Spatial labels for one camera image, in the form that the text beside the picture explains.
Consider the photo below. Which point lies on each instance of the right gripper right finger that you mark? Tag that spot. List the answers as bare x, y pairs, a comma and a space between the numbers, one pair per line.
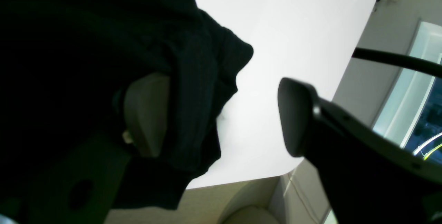
367, 179

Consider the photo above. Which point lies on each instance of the black T-shirt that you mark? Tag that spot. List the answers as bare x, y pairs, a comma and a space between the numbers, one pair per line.
66, 64

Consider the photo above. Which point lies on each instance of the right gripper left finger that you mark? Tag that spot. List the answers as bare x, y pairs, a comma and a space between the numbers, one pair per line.
59, 182

